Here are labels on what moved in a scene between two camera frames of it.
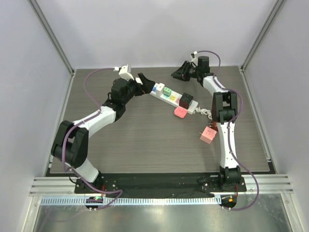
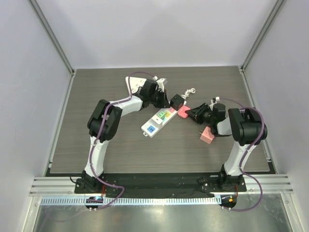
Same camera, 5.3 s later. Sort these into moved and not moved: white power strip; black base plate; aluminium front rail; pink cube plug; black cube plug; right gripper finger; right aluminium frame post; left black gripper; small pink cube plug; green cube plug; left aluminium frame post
Moved: green cube plug; left black gripper; black cube plug; white power strip; right gripper finger
Not moved: right aluminium frame post; aluminium front rail; pink cube plug; black base plate; small pink cube plug; left aluminium frame post
